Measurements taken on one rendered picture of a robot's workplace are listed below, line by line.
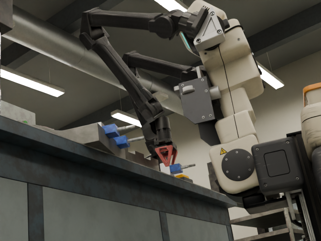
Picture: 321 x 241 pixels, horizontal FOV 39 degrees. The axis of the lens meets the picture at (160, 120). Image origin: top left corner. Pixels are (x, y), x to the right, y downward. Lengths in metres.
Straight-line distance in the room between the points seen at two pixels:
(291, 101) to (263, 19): 1.94
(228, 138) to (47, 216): 0.62
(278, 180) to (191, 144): 8.19
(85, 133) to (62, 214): 0.24
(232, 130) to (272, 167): 0.22
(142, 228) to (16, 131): 0.62
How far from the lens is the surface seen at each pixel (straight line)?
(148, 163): 1.71
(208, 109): 1.48
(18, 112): 2.56
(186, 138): 9.58
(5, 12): 2.56
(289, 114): 8.62
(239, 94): 1.55
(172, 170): 1.70
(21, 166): 1.15
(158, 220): 1.63
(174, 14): 1.54
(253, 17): 7.28
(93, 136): 1.28
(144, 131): 1.82
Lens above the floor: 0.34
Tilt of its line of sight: 23 degrees up
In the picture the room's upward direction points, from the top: 9 degrees counter-clockwise
